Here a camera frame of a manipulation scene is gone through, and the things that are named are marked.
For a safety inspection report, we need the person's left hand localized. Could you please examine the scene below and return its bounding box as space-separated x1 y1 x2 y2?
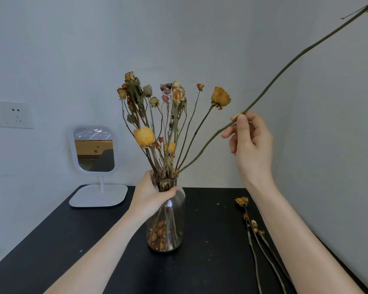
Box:
128 170 180 224

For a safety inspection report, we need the person's right hand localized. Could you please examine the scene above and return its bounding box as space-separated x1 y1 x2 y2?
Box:
221 111 277 194

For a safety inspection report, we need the clear glass vase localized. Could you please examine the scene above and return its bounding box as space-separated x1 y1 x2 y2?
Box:
146 173 186 253

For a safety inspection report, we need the person's right forearm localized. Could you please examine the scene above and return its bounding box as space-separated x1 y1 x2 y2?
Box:
247 183 365 294

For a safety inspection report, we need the person's left forearm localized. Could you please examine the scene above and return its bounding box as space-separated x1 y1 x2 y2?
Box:
44 209 148 294

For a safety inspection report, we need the pile of dried rose buds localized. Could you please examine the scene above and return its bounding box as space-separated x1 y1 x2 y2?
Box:
147 220 176 252

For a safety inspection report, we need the bunch of dried flowers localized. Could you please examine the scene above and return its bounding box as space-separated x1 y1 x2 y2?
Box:
117 71 232 242

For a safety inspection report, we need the dried yellow rose stem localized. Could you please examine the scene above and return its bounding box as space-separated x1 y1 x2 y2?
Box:
235 197 263 294

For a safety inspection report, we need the thin dried bud stem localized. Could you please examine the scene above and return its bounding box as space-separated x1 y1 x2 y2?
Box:
243 212 287 294

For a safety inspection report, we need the white standing mirror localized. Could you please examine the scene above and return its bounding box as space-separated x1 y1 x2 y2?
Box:
69 125 129 208

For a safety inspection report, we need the dried stem with several buds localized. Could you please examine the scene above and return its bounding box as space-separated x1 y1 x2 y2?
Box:
251 220 292 283

